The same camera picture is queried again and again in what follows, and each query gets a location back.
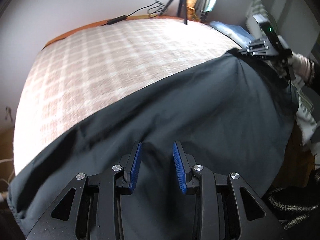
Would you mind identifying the folded light blue jeans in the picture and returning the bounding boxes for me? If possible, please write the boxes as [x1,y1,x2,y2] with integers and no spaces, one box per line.
[209,21,255,48]

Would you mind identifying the dark grey pants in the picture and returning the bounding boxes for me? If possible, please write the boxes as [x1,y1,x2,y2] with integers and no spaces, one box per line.
[8,53,299,239]

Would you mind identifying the black camera tripod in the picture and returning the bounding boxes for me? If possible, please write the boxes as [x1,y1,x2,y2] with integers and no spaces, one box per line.
[165,0,188,25]

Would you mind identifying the orange patterned cloth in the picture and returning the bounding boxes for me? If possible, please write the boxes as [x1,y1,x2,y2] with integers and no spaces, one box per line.
[187,0,200,22]

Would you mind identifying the gloved right hand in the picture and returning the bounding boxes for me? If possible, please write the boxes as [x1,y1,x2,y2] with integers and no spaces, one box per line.
[289,52,315,83]

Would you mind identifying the black power cable with adapter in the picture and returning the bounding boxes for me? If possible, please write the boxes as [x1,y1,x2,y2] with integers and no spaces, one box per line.
[100,0,183,27]

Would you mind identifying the green striped white pillow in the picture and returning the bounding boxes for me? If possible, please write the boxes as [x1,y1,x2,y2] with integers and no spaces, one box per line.
[246,0,279,37]

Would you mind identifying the beige checked bed blanket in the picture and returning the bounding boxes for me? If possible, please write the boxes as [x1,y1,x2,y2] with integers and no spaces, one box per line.
[13,18,236,173]

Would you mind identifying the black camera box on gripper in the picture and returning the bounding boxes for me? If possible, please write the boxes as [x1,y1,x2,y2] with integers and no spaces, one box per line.
[253,14,279,44]

